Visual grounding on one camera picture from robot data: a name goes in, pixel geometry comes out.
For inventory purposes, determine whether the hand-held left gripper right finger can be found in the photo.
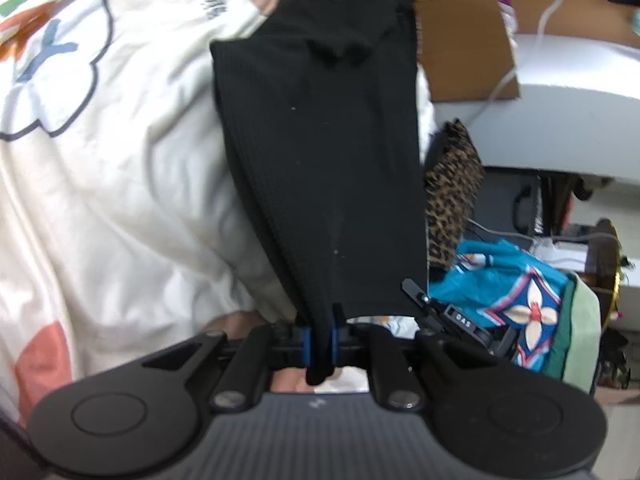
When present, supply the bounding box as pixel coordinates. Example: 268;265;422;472
327;325;501;411

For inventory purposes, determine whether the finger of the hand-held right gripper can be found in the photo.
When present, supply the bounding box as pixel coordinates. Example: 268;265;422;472
402;278;441;332

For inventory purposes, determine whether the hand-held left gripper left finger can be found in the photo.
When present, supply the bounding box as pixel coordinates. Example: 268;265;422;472
142;325;315;413

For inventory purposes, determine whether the black mesh garment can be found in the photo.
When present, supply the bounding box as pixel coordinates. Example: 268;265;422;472
210;0;430;386

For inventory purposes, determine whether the teal floral printed cloth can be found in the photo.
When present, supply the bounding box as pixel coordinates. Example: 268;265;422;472
430;240;576;373

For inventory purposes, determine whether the leopard print cloth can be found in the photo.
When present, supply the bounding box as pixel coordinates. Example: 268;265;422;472
424;119;486;268

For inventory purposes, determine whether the green cloth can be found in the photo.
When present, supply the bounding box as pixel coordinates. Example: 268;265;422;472
542;275;602;393

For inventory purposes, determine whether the black chair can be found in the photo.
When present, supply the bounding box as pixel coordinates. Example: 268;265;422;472
514;184;538;235

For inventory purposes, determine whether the white desk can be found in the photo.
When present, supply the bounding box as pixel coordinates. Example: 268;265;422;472
420;32;640;181

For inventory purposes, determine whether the cream cartoon printed blanket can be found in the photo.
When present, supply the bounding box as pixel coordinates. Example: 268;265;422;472
0;0;436;431

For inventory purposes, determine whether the brown cardboard box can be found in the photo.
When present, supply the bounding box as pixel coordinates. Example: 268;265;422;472
387;0;640;103

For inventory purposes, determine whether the white cable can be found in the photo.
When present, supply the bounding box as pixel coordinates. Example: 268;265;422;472
470;0;618;121

